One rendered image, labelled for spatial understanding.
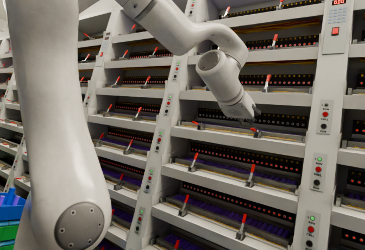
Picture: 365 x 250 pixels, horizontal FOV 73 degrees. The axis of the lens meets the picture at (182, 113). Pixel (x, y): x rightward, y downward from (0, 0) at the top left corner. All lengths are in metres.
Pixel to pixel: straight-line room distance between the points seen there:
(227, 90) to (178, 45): 0.19
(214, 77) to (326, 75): 0.52
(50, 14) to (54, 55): 0.06
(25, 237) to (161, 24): 0.49
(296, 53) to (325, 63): 0.12
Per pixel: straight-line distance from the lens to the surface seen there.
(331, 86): 1.02
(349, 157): 0.96
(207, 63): 0.64
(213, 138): 1.09
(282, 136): 1.04
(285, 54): 1.11
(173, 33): 0.59
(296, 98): 1.02
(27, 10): 0.44
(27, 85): 0.46
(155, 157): 1.24
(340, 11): 1.15
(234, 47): 0.69
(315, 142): 0.97
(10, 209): 1.27
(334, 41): 1.09
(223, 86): 0.66
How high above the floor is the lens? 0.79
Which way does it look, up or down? 11 degrees up
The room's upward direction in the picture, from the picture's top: 13 degrees clockwise
